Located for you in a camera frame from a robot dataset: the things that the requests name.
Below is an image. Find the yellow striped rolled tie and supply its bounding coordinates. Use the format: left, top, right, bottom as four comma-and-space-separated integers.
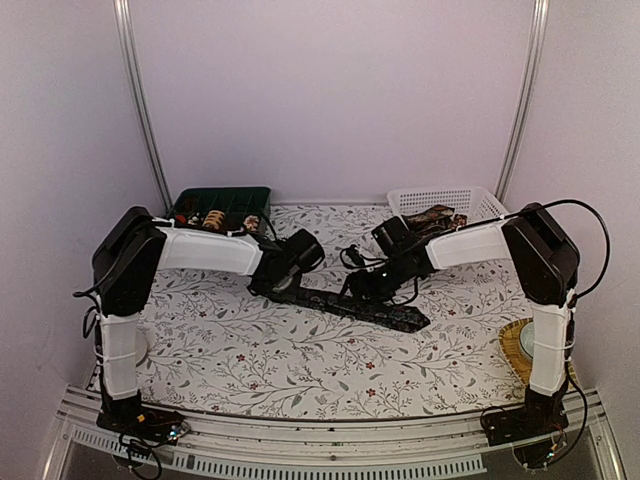
202, 210, 225, 231

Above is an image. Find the cream ceramic mug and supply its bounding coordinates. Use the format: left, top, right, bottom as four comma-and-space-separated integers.
135, 330, 149, 367

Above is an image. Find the floral patterned table mat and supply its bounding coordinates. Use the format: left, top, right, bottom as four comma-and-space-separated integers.
94, 202, 546, 421

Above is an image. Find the dark floral necktie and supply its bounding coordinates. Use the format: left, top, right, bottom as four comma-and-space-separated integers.
270, 287, 431, 333

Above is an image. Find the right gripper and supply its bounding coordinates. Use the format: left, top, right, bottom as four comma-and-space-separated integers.
339, 255, 410, 304

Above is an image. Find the dark maroon rolled tie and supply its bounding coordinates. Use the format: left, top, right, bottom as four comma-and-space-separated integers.
223, 214, 244, 231

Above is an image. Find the white plastic basket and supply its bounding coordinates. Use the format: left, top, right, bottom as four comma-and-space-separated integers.
386, 186, 508, 223

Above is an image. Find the brown patterned necktie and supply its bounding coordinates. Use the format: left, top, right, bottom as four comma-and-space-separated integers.
402, 205, 468, 235

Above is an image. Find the pale green bowl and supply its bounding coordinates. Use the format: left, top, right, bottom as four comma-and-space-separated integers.
518, 322, 535, 363

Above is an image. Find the woven bamboo tray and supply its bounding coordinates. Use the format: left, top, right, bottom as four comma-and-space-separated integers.
498, 319, 580, 392

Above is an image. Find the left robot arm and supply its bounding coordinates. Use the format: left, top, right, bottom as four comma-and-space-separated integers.
77, 206, 325, 434

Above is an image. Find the front aluminium rail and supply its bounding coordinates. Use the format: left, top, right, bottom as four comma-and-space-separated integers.
42, 384, 626, 479

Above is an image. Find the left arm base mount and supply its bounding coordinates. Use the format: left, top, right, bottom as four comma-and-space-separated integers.
96, 406, 191, 468

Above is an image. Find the white dotted black rolled tie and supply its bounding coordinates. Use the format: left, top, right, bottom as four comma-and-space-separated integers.
187, 214, 203, 227

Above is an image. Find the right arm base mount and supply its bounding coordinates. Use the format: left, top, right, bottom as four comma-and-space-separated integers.
480, 397, 569, 470

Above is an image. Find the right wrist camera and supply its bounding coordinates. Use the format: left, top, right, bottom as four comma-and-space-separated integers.
339, 245, 367, 271

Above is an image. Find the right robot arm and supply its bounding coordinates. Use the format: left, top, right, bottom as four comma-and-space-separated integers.
339, 203, 587, 436

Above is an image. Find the green divided organizer box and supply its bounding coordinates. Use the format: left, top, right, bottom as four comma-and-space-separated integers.
166, 186, 273, 234

